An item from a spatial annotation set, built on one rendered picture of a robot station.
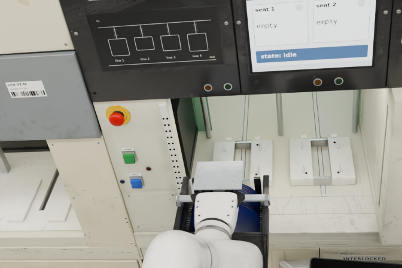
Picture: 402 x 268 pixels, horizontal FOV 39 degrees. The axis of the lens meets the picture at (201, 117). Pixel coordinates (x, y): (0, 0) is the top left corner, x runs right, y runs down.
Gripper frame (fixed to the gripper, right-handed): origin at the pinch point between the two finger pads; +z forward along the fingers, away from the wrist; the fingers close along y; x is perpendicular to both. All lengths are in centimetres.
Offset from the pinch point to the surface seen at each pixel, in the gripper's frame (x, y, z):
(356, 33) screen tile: 31.2, 33.5, 15.4
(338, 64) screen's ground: 23.2, 29.8, 15.4
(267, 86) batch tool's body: 17.7, 12.6, 15.3
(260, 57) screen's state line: 26.3, 11.5, 15.1
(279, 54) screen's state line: 26.8, 16.0, 15.2
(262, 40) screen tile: 31.0, 12.3, 15.1
